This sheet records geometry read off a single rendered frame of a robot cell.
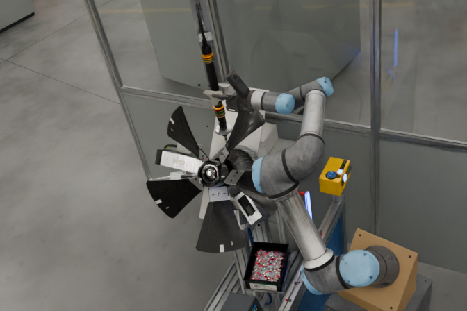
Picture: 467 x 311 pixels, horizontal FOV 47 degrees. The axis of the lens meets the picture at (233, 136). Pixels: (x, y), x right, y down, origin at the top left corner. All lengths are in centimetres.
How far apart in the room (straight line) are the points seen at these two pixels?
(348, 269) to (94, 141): 350
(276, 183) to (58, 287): 242
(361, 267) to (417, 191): 129
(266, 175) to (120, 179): 283
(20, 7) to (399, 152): 606
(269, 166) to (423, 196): 149
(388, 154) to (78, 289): 218
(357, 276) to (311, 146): 45
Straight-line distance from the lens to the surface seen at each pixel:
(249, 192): 235
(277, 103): 200
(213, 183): 241
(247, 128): 237
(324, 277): 193
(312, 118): 189
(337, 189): 254
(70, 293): 387
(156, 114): 359
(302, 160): 174
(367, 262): 187
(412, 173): 302
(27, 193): 479
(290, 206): 183
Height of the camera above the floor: 280
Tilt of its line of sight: 37 degrees down
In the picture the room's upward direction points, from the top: 12 degrees counter-clockwise
